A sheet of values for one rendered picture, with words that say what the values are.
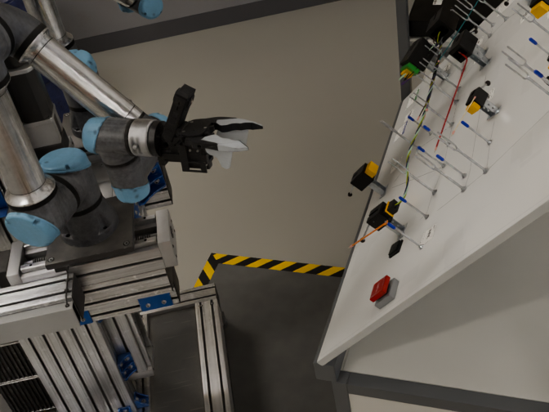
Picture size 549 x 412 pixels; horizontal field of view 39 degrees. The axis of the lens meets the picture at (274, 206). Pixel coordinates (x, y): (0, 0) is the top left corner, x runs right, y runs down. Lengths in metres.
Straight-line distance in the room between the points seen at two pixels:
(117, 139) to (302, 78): 3.25
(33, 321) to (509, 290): 1.24
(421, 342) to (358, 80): 2.78
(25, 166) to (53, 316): 0.44
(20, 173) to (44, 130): 0.39
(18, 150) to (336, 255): 2.01
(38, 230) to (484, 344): 1.13
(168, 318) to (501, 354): 1.47
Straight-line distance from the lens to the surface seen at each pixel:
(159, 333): 3.03
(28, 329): 2.03
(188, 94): 1.45
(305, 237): 3.56
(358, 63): 4.79
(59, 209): 1.81
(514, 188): 1.59
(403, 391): 1.96
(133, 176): 1.61
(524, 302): 2.16
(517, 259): 2.27
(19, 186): 1.76
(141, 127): 1.52
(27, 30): 1.69
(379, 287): 1.76
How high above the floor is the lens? 2.38
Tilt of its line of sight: 39 degrees down
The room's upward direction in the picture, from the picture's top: 11 degrees counter-clockwise
